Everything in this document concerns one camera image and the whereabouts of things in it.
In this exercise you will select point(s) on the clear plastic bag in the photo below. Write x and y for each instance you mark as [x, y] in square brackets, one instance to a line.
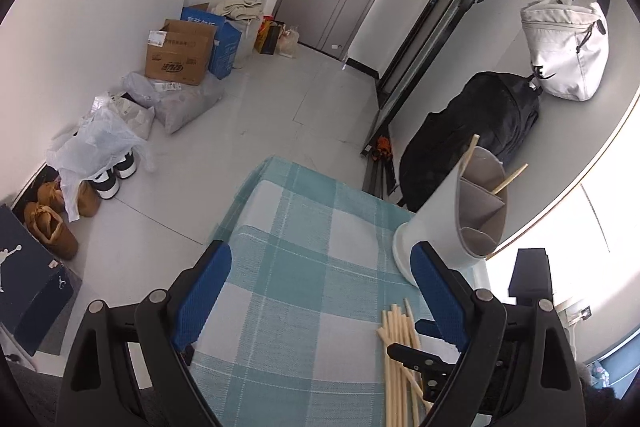
[289, 43]

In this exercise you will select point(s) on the orange and black tool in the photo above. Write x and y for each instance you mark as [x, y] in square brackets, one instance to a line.
[382, 146]

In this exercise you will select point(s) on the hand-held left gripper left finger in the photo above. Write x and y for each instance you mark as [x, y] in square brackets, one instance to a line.
[205, 297]

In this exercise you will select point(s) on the white tote bag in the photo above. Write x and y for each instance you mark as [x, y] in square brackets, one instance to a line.
[565, 52]

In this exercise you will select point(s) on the black backpack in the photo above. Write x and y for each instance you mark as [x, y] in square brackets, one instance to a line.
[465, 127]

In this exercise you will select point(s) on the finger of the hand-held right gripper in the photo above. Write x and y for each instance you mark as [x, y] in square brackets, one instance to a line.
[415, 354]
[427, 329]

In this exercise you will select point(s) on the brown cardboard box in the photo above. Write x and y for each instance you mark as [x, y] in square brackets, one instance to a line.
[175, 57]

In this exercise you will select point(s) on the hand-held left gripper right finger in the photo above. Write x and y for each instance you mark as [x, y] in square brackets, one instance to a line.
[440, 292]

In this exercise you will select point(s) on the teal plaid tablecloth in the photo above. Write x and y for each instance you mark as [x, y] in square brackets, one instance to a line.
[300, 257]

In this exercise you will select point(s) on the white plastic bag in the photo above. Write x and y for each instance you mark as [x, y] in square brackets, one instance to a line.
[95, 147]

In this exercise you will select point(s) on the blue cardboard box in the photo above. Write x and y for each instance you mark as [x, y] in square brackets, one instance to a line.
[225, 52]

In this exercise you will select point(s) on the pile of wooden chopsticks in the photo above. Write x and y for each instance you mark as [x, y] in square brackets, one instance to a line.
[395, 387]

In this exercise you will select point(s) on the dark blue shoe box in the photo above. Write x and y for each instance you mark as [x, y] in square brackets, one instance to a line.
[25, 277]

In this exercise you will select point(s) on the grey plastic parcel bag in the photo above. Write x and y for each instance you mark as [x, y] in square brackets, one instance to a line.
[185, 104]

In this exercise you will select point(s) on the white divided utensil holder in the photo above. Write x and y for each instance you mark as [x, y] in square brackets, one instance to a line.
[440, 217]

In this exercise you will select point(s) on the brown boot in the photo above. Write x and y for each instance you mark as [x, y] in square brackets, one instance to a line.
[87, 202]
[52, 232]

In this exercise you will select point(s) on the white parcel bag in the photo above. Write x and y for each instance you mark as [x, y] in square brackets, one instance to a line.
[132, 119]

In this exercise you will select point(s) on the beige folded cloth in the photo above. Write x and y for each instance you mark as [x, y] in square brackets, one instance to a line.
[240, 9]

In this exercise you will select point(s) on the light wooden chopstick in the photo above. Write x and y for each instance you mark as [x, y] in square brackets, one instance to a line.
[467, 157]
[510, 179]

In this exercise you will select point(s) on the black and white sneaker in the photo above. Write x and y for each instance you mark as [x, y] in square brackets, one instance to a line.
[106, 187]
[125, 167]

